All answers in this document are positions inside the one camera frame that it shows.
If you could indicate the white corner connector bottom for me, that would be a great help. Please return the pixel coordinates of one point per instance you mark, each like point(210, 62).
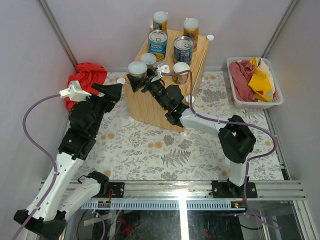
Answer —
point(184, 134)

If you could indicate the aluminium mounting rail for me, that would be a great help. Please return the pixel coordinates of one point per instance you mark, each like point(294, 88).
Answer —
point(266, 190)

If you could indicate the white corner connector front-left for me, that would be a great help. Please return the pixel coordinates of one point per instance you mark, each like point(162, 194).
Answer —
point(121, 80)

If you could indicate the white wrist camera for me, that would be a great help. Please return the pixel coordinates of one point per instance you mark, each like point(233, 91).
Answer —
point(161, 70)
point(74, 92)

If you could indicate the tall yellow congee can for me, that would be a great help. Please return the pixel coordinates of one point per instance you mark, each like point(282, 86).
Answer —
point(191, 30)

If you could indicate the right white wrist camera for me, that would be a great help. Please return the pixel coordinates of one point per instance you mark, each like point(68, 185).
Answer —
point(161, 70)

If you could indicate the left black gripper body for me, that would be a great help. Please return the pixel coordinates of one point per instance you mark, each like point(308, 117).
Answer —
point(101, 106)

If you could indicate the wooden grain cabinet box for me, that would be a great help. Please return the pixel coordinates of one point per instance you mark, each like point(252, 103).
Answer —
point(144, 108)

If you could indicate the Progresso chicken noodle can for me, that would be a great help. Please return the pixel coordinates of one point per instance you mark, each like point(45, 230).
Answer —
point(157, 44)

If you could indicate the floral table mat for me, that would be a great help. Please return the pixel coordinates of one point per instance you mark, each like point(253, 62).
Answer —
point(127, 149)

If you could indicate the white cloth in basket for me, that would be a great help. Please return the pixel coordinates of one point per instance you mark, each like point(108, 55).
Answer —
point(262, 66)

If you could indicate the white plastic basket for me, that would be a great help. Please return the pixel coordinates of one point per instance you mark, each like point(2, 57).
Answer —
point(277, 100)

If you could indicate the red crumpled cloth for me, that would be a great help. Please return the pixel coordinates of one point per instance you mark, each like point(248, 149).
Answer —
point(87, 74)

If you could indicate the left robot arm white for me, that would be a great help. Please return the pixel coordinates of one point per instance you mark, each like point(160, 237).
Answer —
point(48, 213)

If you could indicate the pink cloth in basket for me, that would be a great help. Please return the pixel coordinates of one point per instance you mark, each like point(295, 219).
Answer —
point(242, 72)

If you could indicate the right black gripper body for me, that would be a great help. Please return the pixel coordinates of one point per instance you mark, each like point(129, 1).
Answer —
point(157, 89)

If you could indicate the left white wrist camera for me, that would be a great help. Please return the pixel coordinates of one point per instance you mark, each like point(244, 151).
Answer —
point(74, 92)

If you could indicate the white corner connector front-right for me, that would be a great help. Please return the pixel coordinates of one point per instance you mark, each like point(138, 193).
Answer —
point(190, 99)

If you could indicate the fruit can silver bottom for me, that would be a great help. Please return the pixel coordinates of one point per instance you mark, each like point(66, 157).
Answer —
point(179, 77)

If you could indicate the white corner connector back-right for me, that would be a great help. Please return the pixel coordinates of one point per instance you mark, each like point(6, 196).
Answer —
point(210, 37)

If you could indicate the dark blue soup can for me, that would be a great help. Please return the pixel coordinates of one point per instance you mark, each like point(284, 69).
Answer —
point(183, 50)

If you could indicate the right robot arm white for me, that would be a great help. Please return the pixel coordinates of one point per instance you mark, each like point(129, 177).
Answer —
point(236, 139)

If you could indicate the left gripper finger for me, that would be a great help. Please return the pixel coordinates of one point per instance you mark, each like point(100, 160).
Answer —
point(100, 88)
point(114, 92)

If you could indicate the small green white-lid can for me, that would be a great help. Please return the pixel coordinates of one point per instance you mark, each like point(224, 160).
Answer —
point(149, 59)

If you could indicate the yellow cloth in basket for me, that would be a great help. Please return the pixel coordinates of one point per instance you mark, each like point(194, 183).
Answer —
point(260, 85)

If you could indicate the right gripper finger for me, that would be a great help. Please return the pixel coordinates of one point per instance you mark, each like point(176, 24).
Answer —
point(151, 73)
point(136, 83)

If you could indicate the short yellow silver-top can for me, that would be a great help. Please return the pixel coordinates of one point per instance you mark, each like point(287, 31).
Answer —
point(137, 69)

